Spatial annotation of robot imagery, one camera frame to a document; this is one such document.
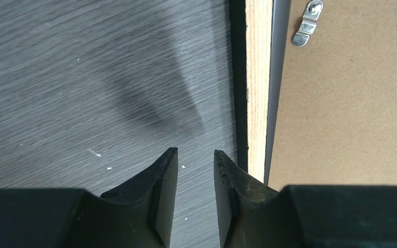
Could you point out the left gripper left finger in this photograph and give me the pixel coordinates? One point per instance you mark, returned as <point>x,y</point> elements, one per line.
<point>136,213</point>

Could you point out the silver metal turn clip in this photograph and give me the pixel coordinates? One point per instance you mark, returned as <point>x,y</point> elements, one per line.
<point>308,23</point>

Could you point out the brown backing board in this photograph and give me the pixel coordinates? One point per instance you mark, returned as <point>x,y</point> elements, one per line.
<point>337,116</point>

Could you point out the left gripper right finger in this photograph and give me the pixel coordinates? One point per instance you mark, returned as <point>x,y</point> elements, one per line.
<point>251,214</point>

